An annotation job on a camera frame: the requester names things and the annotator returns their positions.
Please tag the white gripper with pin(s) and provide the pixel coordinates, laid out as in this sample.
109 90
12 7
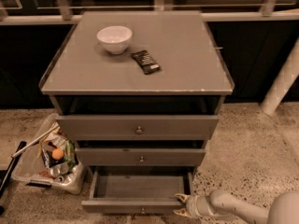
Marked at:
193 205

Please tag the grey bottom drawer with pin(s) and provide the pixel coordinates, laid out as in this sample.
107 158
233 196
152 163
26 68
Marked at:
138 190

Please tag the grey drawer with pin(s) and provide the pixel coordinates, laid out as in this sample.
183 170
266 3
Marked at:
140 156
138 190
138 127

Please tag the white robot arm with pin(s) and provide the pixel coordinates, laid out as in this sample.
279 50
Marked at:
220 204

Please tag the grey middle drawer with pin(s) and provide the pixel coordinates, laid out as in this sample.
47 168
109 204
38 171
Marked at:
140 156

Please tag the grey drawer cabinet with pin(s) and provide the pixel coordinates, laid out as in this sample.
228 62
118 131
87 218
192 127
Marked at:
85 79

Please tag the grey top drawer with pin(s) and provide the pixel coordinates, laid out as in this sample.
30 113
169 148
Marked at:
138 127

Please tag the green snack bag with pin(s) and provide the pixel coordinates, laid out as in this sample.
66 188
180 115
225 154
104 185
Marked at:
69 155

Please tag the silver can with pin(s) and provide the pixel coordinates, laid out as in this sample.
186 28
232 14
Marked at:
55 172

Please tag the orange fruit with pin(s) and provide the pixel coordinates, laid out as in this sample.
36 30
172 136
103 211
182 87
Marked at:
57 154

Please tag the clear plastic bin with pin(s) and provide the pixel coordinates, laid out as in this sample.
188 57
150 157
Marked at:
35 162

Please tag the black snack bar wrapper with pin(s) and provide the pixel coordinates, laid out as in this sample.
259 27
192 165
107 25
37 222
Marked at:
146 62

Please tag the black flat object on floor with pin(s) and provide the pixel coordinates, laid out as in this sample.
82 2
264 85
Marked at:
5 176

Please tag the white stick in bin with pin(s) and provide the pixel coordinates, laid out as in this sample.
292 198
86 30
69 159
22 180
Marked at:
19 152

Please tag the white ceramic bowl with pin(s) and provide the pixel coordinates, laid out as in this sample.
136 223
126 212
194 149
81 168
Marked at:
115 39

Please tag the white diagonal post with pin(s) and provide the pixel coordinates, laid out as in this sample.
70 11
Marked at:
288 73

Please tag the metal railing frame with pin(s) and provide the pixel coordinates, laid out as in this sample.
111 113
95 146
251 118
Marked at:
32 12

